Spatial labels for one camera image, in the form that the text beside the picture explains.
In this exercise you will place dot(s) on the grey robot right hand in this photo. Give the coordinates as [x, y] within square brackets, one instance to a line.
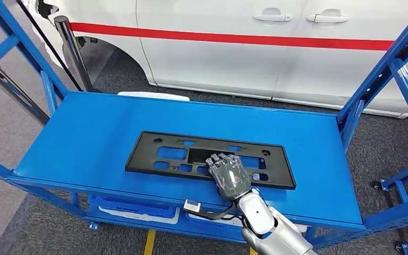
[232, 177]

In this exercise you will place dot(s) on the black plastic plate bracket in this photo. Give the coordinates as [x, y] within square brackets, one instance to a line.
[144, 158]

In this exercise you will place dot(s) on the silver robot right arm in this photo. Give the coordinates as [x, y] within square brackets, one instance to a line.
[267, 225]

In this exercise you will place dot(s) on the blue metal shelf rack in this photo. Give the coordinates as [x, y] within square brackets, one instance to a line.
[154, 119]

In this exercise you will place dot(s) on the yellow floor tape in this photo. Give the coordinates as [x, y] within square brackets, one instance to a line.
[150, 243]

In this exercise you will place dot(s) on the white plastic panel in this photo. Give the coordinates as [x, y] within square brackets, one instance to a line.
[153, 96]

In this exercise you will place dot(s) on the white car body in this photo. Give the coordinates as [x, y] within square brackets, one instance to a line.
[225, 60]

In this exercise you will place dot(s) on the red barrier belt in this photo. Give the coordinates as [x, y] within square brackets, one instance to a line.
[225, 37]

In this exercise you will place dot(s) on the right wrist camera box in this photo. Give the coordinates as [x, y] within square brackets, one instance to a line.
[192, 206]

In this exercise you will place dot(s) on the blue wheeled cart frame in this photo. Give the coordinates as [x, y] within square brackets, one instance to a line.
[403, 197]

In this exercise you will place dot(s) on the chrome stanchion post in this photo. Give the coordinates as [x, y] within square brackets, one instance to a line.
[14, 89]
[73, 52]

